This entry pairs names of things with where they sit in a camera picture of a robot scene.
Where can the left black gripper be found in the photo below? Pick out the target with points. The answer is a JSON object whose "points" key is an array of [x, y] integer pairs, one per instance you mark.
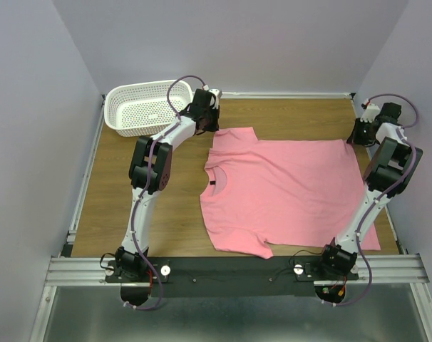
{"points": [[214, 126]]}

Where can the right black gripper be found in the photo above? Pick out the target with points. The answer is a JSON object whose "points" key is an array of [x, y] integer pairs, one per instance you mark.
{"points": [[353, 138]]}

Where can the pink t shirt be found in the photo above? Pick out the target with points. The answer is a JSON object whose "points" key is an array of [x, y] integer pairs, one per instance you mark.
{"points": [[266, 192]]}

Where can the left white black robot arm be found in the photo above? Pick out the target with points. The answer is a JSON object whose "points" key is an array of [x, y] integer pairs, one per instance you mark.
{"points": [[150, 171]]}

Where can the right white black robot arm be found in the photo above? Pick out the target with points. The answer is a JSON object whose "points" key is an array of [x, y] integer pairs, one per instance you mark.
{"points": [[387, 175]]}

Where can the white perforated plastic basket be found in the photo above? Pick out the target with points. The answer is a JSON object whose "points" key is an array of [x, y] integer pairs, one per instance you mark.
{"points": [[145, 108]]}

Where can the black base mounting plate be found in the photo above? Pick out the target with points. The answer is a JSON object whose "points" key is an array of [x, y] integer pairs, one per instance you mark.
{"points": [[233, 276]]}

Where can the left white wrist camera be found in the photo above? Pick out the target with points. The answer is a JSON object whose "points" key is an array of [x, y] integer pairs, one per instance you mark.
{"points": [[215, 96]]}

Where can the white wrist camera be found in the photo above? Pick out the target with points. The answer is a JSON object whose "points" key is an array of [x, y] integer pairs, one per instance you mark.
{"points": [[215, 96], [370, 112]]}

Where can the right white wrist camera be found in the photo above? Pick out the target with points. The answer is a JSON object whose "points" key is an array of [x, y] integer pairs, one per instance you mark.
{"points": [[370, 112]]}

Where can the aluminium frame rail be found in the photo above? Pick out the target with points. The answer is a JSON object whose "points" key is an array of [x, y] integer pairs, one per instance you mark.
{"points": [[234, 298]]}

